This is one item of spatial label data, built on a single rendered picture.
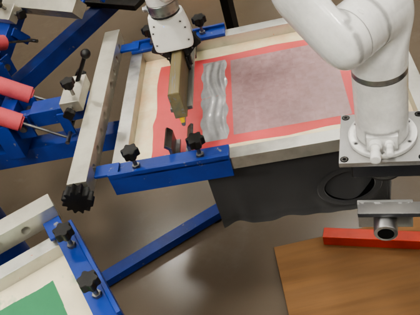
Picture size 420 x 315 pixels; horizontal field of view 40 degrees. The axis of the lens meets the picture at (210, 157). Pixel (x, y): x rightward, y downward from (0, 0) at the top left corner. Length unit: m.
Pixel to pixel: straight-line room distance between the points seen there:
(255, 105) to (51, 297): 0.71
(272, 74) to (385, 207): 0.67
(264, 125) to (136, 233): 1.31
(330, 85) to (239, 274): 1.06
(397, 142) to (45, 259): 0.79
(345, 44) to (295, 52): 0.84
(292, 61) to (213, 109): 0.28
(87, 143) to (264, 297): 1.09
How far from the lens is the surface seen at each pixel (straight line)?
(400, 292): 2.25
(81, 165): 1.44
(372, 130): 1.08
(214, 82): 1.67
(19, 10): 2.05
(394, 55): 0.99
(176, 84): 1.39
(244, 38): 1.82
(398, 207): 1.12
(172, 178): 1.41
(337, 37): 0.89
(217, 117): 1.54
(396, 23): 0.95
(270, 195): 1.59
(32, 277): 1.38
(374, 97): 1.03
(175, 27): 1.47
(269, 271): 2.37
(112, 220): 2.78
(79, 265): 1.28
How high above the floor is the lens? 1.91
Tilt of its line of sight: 42 degrees down
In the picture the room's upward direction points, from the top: 18 degrees counter-clockwise
